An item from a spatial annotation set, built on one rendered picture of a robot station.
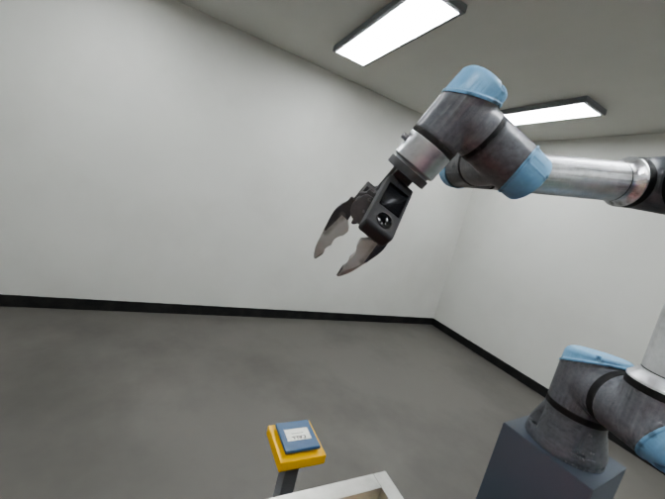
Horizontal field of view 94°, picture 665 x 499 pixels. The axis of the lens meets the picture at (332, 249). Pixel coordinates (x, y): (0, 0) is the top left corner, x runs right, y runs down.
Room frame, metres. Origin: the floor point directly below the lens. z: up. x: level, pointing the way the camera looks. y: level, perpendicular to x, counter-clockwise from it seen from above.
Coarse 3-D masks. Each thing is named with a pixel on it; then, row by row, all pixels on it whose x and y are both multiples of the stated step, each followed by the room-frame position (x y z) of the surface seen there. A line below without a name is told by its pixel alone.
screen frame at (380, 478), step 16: (352, 480) 0.64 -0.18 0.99; (368, 480) 0.65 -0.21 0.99; (384, 480) 0.66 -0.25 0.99; (288, 496) 0.56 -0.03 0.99; (304, 496) 0.57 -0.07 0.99; (320, 496) 0.58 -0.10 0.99; (336, 496) 0.59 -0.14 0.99; (352, 496) 0.60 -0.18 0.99; (368, 496) 0.62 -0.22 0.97; (384, 496) 0.63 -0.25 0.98; (400, 496) 0.63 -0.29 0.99
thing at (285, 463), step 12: (276, 432) 0.77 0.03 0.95; (276, 444) 0.73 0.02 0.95; (276, 456) 0.70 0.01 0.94; (288, 456) 0.70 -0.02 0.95; (300, 456) 0.71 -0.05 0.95; (312, 456) 0.72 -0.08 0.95; (324, 456) 0.73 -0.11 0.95; (288, 468) 0.69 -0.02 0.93; (276, 480) 0.77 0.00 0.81; (288, 480) 0.74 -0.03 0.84; (276, 492) 0.75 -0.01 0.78; (288, 492) 0.75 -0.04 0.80
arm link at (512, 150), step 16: (496, 128) 0.45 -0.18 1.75; (512, 128) 0.45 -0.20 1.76; (496, 144) 0.45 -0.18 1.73; (512, 144) 0.45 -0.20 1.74; (528, 144) 0.46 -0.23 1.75; (464, 160) 0.54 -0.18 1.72; (480, 160) 0.47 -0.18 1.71; (496, 160) 0.45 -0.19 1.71; (512, 160) 0.45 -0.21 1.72; (528, 160) 0.45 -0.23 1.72; (544, 160) 0.46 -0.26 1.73; (464, 176) 0.55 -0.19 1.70; (480, 176) 0.50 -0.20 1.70; (496, 176) 0.47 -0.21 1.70; (512, 176) 0.46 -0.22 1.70; (528, 176) 0.45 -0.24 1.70; (544, 176) 0.45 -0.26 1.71; (512, 192) 0.47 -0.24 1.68; (528, 192) 0.46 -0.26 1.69
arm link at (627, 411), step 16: (656, 336) 0.53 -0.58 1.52; (656, 352) 0.52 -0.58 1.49; (640, 368) 0.53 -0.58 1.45; (656, 368) 0.51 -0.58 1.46; (608, 384) 0.57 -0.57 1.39; (624, 384) 0.53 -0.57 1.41; (640, 384) 0.51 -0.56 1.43; (656, 384) 0.49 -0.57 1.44; (608, 400) 0.55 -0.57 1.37; (624, 400) 0.52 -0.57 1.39; (640, 400) 0.50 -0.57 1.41; (656, 400) 0.48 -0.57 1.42; (608, 416) 0.54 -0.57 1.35; (624, 416) 0.51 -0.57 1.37; (640, 416) 0.49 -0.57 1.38; (656, 416) 0.48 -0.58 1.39; (624, 432) 0.51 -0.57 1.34; (640, 432) 0.48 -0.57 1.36; (656, 432) 0.46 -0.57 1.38; (640, 448) 0.48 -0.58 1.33; (656, 448) 0.46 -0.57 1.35; (656, 464) 0.46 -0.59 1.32
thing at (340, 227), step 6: (342, 216) 0.50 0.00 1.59; (336, 222) 0.50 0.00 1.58; (342, 222) 0.50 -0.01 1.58; (330, 228) 0.50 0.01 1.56; (336, 228) 0.50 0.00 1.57; (342, 228) 0.50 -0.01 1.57; (348, 228) 0.51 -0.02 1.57; (324, 234) 0.51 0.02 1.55; (330, 234) 0.51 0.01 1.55; (336, 234) 0.50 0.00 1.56; (342, 234) 0.50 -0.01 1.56; (324, 240) 0.51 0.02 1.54; (330, 240) 0.51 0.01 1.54; (318, 246) 0.52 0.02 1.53; (324, 246) 0.51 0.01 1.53; (318, 252) 0.52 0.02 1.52
